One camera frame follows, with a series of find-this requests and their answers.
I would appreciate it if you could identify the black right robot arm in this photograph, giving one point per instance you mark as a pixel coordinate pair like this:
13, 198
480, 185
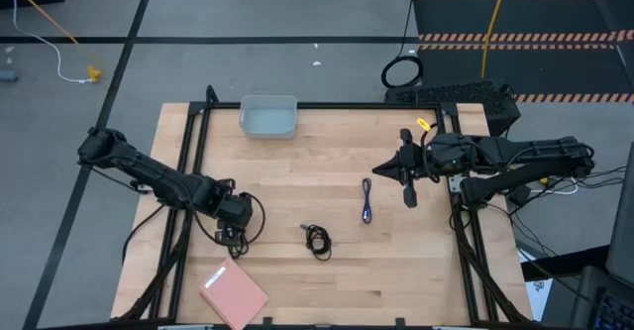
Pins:
520, 154

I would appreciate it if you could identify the small grey object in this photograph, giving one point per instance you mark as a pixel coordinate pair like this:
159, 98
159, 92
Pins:
7, 76

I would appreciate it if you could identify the black perforated computer case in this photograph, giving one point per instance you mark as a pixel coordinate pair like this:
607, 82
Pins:
465, 94

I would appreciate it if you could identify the pink notebook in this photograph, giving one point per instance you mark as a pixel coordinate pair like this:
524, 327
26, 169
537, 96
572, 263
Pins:
233, 293

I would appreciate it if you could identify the black side desk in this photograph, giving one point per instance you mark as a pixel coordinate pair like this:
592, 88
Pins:
564, 265

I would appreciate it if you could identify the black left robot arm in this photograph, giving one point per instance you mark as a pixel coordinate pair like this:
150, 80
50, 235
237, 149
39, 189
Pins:
148, 171

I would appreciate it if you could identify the black mat with hazard stripes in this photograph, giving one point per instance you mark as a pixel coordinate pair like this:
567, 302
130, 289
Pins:
545, 67

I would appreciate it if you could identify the black aluminium table frame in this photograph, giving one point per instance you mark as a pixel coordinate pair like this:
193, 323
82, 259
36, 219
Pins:
347, 105

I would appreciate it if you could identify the grey plastic bin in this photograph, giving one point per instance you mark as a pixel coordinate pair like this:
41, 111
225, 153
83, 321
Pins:
267, 122

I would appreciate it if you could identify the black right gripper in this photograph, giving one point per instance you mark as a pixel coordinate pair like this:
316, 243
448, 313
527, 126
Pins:
416, 164

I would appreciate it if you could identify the black power adapter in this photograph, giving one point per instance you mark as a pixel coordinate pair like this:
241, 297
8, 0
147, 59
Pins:
519, 194

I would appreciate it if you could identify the black laptop keyboard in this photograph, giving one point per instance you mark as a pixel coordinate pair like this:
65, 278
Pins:
614, 315

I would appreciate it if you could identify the dark computer monitor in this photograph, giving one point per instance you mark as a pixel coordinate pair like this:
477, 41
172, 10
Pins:
624, 231

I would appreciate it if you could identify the white paper sheet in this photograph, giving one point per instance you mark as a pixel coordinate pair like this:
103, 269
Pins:
539, 290

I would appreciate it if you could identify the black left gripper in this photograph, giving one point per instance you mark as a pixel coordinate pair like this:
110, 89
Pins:
237, 211

